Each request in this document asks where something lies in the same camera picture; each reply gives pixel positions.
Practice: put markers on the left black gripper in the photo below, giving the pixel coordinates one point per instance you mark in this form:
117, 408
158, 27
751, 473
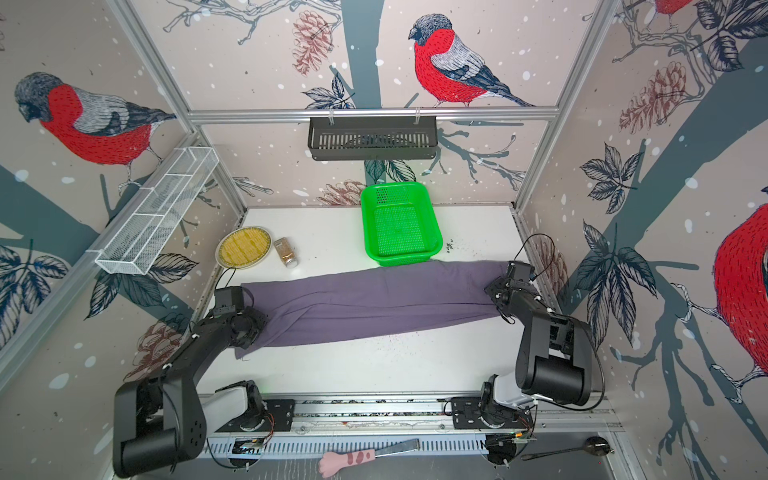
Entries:
260, 320

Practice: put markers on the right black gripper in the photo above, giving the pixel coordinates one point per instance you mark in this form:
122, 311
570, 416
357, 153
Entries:
495, 287

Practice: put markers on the purple trousers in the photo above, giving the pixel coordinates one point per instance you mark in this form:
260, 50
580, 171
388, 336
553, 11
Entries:
372, 303

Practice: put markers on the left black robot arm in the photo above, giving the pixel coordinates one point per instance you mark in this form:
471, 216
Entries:
160, 420

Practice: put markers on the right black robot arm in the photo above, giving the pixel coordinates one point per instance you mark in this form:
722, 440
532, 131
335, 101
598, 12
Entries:
554, 360

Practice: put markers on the yellow round plate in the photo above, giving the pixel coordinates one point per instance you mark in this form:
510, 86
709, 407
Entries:
243, 248

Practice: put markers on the green plastic basket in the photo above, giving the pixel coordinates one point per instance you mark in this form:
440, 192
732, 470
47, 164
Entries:
399, 224

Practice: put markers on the black metal spoon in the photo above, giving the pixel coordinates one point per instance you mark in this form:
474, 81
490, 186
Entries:
595, 446

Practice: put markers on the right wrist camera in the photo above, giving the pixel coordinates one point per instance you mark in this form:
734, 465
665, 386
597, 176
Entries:
520, 271

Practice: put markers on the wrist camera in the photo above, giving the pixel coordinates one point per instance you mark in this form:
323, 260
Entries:
228, 300
520, 271

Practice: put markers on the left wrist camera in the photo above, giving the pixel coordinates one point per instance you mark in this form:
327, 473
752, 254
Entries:
228, 300

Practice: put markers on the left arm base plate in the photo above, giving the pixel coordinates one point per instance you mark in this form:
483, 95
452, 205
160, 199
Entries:
277, 416

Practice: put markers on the white ventilated cable duct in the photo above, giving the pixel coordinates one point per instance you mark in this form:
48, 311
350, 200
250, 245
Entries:
314, 447

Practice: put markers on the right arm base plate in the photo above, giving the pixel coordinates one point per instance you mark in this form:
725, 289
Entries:
473, 413

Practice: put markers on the aluminium mounting rail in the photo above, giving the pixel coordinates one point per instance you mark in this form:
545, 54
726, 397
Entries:
429, 413

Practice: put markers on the white wire mesh shelf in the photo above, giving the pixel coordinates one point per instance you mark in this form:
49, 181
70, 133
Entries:
140, 239

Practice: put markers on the black hanging wall basket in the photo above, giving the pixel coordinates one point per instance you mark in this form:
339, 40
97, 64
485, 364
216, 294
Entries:
373, 138

